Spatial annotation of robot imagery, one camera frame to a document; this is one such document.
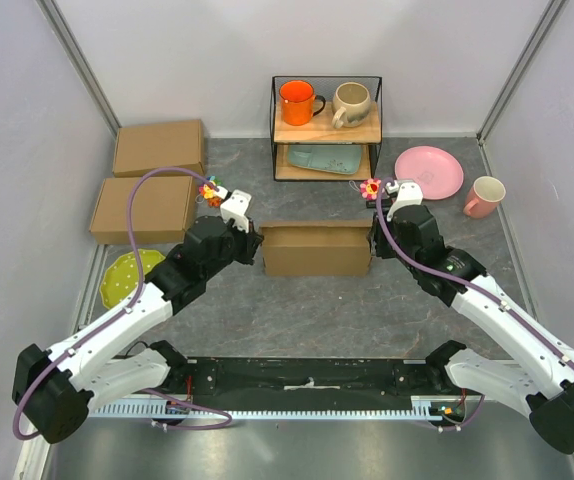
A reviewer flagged cardboard box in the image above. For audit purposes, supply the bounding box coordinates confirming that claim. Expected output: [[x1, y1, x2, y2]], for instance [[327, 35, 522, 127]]
[[90, 176, 198, 245], [261, 219, 372, 277], [112, 119, 205, 178]]

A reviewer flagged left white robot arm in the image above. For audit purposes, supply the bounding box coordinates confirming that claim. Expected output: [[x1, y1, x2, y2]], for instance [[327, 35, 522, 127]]
[[12, 216, 263, 444]]

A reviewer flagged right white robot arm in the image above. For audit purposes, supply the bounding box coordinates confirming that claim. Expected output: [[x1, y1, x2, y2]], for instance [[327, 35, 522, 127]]
[[372, 201, 574, 454]]

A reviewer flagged pink round plate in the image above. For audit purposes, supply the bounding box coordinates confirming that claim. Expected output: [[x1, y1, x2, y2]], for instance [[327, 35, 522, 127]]
[[394, 146, 464, 200]]

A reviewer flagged pink mug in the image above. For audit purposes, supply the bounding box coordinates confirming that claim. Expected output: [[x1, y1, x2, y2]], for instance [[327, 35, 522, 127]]
[[463, 176, 506, 219]]

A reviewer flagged teal rectangular dish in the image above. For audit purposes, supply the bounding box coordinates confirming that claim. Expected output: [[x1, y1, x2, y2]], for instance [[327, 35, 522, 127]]
[[287, 145, 362, 175]]

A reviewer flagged green dotted plate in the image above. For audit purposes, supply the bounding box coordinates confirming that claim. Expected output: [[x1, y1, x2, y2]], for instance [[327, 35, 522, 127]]
[[99, 249, 165, 309]]

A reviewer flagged beige ceramic mug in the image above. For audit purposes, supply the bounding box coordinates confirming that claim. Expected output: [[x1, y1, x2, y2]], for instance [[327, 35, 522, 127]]
[[332, 82, 372, 129]]

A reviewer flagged orange enamel mug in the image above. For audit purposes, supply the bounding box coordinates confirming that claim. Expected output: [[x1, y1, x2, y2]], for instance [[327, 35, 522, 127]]
[[279, 80, 326, 126]]

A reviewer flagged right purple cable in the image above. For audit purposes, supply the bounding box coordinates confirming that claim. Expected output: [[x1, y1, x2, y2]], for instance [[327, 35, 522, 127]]
[[375, 177, 574, 446]]

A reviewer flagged purple cable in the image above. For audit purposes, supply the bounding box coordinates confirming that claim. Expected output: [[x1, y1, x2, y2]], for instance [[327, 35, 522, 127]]
[[375, 177, 574, 446], [12, 167, 236, 441]]

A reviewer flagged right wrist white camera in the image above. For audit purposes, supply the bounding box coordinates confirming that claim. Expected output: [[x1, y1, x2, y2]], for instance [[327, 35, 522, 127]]
[[384, 180, 423, 221]]

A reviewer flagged wrist white camera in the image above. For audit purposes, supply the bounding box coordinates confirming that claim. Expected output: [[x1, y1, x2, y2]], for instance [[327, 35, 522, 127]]
[[215, 186, 252, 233], [384, 180, 423, 221]]

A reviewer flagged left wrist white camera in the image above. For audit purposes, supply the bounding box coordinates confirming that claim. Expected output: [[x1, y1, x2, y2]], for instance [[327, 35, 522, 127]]
[[215, 186, 252, 233]]

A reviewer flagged rainbow flower plush keychain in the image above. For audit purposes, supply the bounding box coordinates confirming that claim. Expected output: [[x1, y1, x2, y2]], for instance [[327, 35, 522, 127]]
[[196, 176, 222, 208]]

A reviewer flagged pink flower plush keychain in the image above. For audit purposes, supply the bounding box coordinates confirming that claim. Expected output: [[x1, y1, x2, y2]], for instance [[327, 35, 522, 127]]
[[349, 178, 381, 200]]

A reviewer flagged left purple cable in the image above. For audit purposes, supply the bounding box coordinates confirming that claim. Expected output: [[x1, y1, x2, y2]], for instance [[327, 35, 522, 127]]
[[12, 167, 236, 441]]

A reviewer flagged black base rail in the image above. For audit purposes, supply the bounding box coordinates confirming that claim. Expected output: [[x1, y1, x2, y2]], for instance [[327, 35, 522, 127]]
[[156, 357, 462, 399]]

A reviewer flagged black wire wooden shelf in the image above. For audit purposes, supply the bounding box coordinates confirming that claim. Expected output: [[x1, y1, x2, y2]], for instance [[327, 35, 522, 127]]
[[269, 75, 383, 182]]

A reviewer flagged grey slotted cable duct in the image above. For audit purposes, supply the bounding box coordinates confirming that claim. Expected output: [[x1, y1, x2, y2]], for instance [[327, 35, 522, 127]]
[[90, 396, 465, 421]]

